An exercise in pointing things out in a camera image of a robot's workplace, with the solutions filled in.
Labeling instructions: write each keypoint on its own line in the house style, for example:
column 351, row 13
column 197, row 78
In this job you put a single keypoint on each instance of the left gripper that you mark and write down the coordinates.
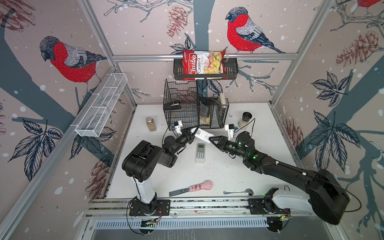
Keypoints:
column 189, row 138

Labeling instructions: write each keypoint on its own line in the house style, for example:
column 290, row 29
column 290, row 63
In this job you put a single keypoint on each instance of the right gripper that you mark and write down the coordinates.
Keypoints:
column 222, row 143

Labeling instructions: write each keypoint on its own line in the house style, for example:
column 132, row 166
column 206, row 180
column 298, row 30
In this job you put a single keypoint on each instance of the white remote control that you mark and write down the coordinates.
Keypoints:
column 203, row 135
column 200, row 153

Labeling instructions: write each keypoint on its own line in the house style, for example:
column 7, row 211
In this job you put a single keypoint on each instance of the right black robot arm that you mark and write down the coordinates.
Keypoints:
column 321, row 193

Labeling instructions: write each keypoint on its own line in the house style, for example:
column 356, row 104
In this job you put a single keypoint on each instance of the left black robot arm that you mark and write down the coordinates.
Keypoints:
column 140, row 163

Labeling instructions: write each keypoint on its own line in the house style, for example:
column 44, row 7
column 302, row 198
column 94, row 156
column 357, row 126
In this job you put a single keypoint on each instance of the black stapler in basket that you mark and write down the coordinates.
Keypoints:
column 172, row 106

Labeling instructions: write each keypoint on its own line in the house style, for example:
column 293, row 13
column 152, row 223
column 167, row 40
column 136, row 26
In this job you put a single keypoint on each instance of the black lid shaker jar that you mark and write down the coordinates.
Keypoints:
column 246, row 118

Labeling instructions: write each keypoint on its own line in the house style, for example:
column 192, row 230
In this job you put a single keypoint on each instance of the brown spice jar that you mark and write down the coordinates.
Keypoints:
column 151, row 124

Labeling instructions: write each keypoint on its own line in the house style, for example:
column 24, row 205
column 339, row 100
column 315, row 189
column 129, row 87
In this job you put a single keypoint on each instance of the red cassava chips bag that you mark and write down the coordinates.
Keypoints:
column 203, row 62

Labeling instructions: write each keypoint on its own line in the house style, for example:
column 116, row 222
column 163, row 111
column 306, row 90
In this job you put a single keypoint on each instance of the metal spoon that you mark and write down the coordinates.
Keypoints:
column 247, row 192

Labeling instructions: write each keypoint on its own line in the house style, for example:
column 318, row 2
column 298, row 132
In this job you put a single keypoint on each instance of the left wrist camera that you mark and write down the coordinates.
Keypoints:
column 177, row 127

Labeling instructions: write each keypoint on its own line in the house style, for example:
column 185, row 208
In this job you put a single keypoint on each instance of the black wire basket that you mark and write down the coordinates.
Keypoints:
column 203, row 103

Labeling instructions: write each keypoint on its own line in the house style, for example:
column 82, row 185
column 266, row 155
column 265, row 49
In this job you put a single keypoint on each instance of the pink handled knife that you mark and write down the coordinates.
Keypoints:
column 207, row 185

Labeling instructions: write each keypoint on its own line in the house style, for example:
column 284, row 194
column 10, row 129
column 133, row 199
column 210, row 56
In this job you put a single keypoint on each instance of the black wall shelf basket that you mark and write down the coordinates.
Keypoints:
column 230, row 67

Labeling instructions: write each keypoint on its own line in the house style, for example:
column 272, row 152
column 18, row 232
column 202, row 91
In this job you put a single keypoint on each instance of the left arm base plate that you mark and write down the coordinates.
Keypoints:
column 155, row 208

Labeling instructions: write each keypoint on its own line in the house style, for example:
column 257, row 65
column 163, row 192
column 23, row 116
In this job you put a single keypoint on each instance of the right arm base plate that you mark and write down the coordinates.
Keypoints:
column 259, row 206

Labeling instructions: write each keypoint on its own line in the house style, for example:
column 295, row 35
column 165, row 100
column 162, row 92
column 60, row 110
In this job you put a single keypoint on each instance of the white wire wall shelf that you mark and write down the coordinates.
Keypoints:
column 98, row 113

